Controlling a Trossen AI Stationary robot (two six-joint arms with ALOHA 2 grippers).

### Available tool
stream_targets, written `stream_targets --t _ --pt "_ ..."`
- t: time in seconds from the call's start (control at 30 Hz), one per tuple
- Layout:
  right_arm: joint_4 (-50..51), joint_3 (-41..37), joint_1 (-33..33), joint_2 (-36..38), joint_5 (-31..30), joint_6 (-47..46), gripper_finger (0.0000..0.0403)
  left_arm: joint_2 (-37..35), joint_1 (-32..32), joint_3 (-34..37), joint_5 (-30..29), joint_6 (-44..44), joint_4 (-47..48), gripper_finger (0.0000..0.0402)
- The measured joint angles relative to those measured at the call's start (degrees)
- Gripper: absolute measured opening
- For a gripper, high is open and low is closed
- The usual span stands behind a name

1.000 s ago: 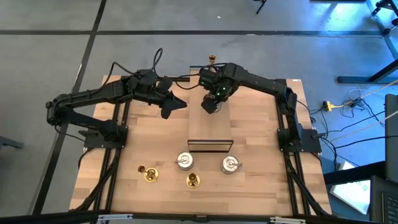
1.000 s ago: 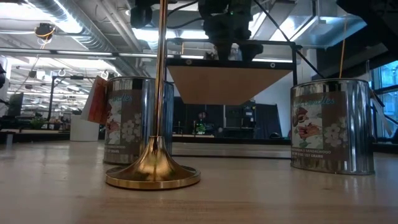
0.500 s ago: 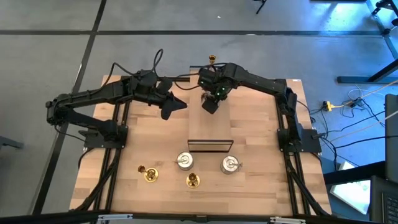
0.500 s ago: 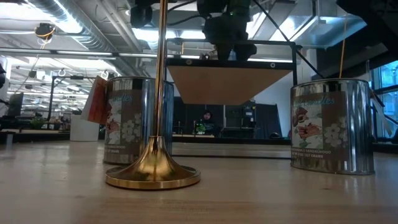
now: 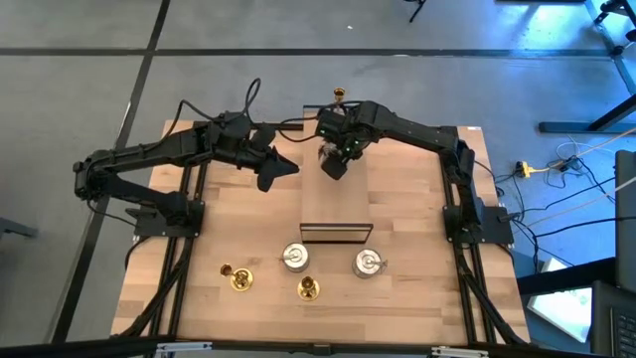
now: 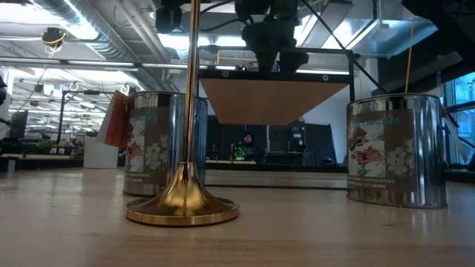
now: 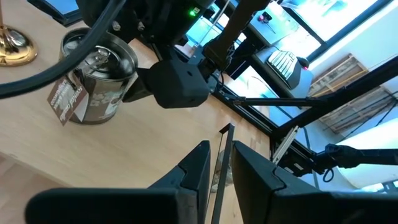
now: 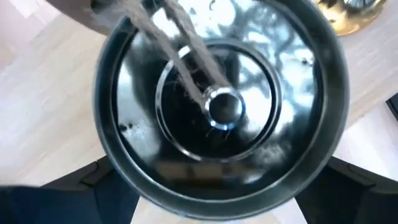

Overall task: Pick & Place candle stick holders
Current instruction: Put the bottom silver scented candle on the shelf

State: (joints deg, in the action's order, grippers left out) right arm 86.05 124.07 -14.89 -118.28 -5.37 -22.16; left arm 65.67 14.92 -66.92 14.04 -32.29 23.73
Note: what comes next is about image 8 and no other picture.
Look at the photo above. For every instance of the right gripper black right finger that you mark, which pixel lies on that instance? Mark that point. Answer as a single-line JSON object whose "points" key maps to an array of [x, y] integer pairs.
{"points": [[357, 202]]}

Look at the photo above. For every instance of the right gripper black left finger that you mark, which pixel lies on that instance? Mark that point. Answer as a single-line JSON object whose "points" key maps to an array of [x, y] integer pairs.
{"points": [[62, 205]]}

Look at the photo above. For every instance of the silver floral candle tin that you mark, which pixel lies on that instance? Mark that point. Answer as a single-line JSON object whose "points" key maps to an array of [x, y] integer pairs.
{"points": [[140, 124]]}

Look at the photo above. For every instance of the tall gold candlestick holder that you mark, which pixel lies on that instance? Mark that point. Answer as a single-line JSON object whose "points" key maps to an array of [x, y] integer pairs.
{"points": [[342, 21]]}

